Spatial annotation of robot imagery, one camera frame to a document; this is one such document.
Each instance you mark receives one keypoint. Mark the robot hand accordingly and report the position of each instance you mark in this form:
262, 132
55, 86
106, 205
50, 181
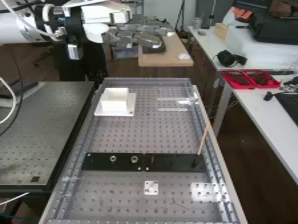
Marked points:
107, 18

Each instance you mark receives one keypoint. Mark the small white box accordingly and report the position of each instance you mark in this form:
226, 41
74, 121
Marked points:
116, 101

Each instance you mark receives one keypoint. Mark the thin stick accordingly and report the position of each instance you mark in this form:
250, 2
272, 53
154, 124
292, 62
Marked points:
206, 135

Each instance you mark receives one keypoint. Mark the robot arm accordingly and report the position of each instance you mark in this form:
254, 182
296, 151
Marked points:
18, 28

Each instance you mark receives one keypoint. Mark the wooden desk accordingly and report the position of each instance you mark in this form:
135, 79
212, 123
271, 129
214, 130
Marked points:
167, 56

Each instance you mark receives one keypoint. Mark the black headphones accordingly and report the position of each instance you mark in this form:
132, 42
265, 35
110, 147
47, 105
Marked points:
231, 57

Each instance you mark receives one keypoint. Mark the clear box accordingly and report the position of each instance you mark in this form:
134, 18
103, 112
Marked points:
147, 133

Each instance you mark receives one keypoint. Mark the large metal nut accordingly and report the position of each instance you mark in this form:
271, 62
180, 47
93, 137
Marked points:
135, 159

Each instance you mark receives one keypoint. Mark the small cardboard box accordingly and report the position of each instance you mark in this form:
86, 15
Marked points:
222, 31

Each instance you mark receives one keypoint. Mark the small metal nut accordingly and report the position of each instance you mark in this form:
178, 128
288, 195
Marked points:
114, 158

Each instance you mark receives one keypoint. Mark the red tray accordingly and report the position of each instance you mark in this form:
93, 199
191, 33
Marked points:
264, 79
238, 80

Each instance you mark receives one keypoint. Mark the black bag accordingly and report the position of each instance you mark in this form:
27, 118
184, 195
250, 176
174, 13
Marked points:
275, 28

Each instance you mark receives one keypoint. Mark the small square metal plate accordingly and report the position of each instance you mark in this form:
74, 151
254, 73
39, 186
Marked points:
151, 188

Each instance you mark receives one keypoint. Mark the black plate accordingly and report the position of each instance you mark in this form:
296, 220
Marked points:
174, 164

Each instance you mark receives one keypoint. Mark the white desk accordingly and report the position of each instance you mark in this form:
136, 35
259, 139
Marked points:
271, 120
267, 55

